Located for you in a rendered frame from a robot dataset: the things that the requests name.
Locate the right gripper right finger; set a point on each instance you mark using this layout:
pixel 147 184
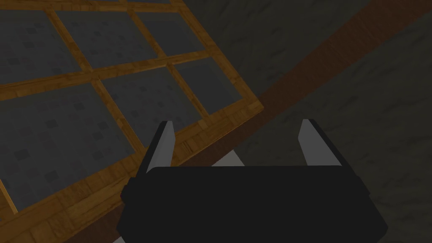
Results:
pixel 319 148

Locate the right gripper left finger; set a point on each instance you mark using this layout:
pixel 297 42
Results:
pixel 161 148

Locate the wooden glass-paned door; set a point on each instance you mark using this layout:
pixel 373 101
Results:
pixel 111 87

